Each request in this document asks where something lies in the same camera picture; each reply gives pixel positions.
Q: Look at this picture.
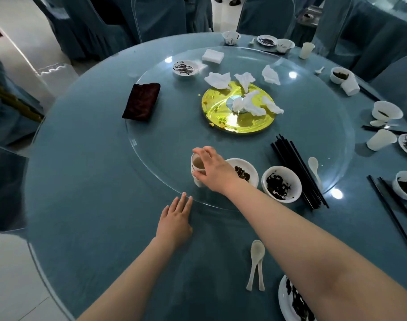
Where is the person's left hand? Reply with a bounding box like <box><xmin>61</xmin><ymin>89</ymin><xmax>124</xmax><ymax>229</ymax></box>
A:
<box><xmin>156</xmin><ymin>193</ymin><xmax>193</xmax><ymax>251</ymax></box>

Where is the person's right hand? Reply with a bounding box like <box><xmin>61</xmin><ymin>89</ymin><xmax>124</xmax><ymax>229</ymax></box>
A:
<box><xmin>192</xmin><ymin>146</ymin><xmax>242</xmax><ymax>193</ymax></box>

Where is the bundle of black chopsticks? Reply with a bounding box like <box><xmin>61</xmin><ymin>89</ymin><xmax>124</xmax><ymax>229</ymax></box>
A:
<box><xmin>270</xmin><ymin>133</ymin><xmax>330</xmax><ymax>211</ymax></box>

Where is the person's left forearm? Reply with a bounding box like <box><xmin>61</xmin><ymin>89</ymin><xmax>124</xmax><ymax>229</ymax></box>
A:
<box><xmin>76</xmin><ymin>239</ymin><xmax>177</xmax><ymax>321</ymax></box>

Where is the person's right forearm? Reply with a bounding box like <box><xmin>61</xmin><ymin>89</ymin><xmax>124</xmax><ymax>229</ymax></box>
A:
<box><xmin>223</xmin><ymin>180</ymin><xmax>407</xmax><ymax>321</ymax></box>

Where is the metal tray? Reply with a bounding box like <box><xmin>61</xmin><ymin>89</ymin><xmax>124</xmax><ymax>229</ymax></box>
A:
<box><xmin>297</xmin><ymin>5</ymin><xmax>323</xmax><ymax>29</ymax></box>

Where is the round glass turntable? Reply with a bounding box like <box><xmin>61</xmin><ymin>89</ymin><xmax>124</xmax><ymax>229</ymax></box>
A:
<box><xmin>125</xmin><ymin>46</ymin><xmax>356</xmax><ymax>211</ymax></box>

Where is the yellow round disc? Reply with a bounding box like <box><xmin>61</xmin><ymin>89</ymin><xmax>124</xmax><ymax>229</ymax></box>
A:
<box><xmin>200</xmin><ymin>80</ymin><xmax>277</xmax><ymax>133</ymax></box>

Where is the crumpled white tissue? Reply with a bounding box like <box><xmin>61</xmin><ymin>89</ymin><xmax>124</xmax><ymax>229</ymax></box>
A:
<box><xmin>204</xmin><ymin>72</ymin><xmax>232</xmax><ymax>91</ymax></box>
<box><xmin>231</xmin><ymin>90</ymin><xmax>267</xmax><ymax>117</ymax></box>
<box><xmin>261</xmin><ymin>64</ymin><xmax>282</xmax><ymax>86</ymax></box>
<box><xmin>262</xmin><ymin>96</ymin><xmax>285</xmax><ymax>115</ymax></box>
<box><xmin>233</xmin><ymin>72</ymin><xmax>256</xmax><ymax>94</ymax></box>

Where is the round blue table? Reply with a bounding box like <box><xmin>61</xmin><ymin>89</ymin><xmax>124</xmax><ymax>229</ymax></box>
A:
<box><xmin>24</xmin><ymin>32</ymin><xmax>407</xmax><ymax>321</ymax></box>

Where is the dark red cloth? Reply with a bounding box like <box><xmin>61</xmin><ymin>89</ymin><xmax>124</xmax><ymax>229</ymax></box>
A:
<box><xmin>122</xmin><ymin>82</ymin><xmax>161</xmax><ymax>123</ymax></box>

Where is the folded white napkin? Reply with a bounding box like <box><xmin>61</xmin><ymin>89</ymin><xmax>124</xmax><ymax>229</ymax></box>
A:
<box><xmin>202</xmin><ymin>48</ymin><xmax>225</xmax><ymax>65</ymax></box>

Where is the blue covered chair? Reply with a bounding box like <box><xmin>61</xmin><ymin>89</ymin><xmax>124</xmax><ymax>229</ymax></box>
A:
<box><xmin>29</xmin><ymin>0</ymin><xmax>137</xmax><ymax>61</ymax></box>
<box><xmin>131</xmin><ymin>0</ymin><xmax>187</xmax><ymax>42</ymax></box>
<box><xmin>370</xmin><ymin>53</ymin><xmax>407</xmax><ymax>126</ymax></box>
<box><xmin>312</xmin><ymin>0</ymin><xmax>356</xmax><ymax>57</ymax></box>
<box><xmin>0</xmin><ymin>142</ymin><xmax>29</xmax><ymax>233</ymax></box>
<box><xmin>236</xmin><ymin>0</ymin><xmax>296</xmax><ymax>39</ymax></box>

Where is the blue clothed background table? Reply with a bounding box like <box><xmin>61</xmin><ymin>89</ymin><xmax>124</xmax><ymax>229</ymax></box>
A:
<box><xmin>334</xmin><ymin>0</ymin><xmax>407</xmax><ymax>81</ymax></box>

